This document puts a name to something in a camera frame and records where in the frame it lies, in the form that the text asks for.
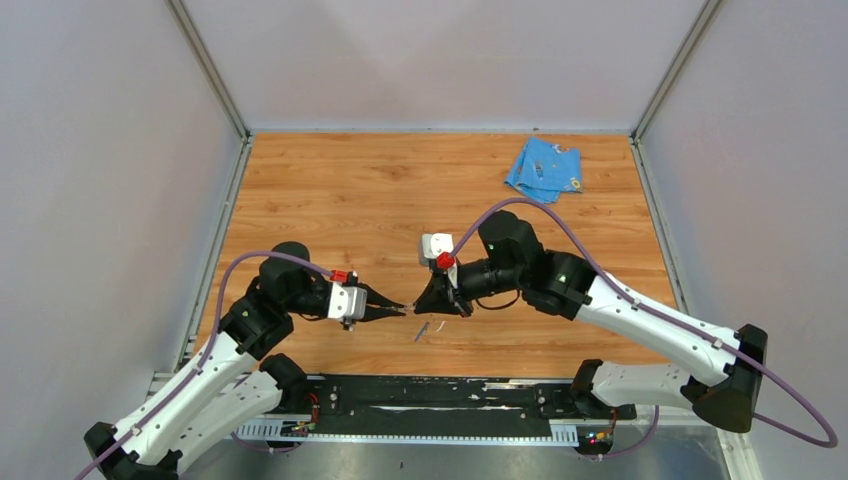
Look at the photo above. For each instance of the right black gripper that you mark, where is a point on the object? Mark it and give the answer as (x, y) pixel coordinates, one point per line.
(437, 297)

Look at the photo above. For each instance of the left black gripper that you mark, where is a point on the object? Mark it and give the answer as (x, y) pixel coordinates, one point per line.
(374, 313)

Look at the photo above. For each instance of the key with blue tag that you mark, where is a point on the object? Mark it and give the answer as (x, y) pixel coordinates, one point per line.
(422, 332)

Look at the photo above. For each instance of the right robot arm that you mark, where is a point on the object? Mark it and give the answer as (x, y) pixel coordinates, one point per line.
(709, 370)

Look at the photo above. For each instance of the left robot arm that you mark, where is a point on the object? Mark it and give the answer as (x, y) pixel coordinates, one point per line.
(235, 375)

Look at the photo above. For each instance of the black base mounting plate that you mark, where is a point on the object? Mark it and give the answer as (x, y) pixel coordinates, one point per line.
(450, 407)

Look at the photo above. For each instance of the folded blue cloth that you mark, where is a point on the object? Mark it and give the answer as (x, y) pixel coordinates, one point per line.
(543, 171)

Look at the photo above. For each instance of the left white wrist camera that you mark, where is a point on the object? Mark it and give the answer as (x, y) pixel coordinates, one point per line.
(346, 304)

